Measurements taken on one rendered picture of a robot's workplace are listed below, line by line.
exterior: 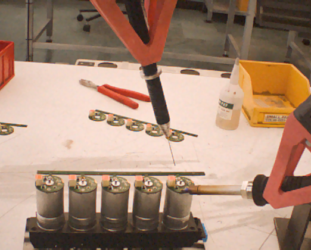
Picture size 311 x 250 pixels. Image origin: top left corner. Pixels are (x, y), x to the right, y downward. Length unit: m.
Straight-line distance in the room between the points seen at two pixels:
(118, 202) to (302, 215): 0.17
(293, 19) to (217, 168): 0.30
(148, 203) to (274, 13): 0.19
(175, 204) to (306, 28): 0.20
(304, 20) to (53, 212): 0.25
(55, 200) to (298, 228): 0.22
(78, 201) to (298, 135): 0.19
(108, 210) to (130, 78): 0.42
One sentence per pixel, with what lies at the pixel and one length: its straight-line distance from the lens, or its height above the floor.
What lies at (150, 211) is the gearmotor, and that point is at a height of 0.79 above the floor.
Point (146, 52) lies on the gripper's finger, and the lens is 0.33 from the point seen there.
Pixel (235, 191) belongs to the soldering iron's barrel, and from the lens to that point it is 0.37.
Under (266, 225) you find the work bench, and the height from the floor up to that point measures 0.75.
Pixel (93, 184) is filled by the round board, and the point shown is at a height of 0.81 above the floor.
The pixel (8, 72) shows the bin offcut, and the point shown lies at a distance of 0.77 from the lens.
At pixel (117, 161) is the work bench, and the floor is 0.75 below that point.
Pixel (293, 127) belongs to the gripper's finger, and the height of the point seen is 0.92.
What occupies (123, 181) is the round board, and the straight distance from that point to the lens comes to 0.41.
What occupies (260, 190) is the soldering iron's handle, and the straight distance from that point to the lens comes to 0.36.
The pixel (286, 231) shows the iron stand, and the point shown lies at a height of 0.75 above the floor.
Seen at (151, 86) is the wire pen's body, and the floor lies 0.91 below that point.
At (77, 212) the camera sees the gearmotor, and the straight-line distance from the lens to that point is 0.41.
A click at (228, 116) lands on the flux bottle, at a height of 0.77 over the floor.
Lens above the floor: 1.04
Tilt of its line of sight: 26 degrees down
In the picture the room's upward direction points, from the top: 6 degrees clockwise
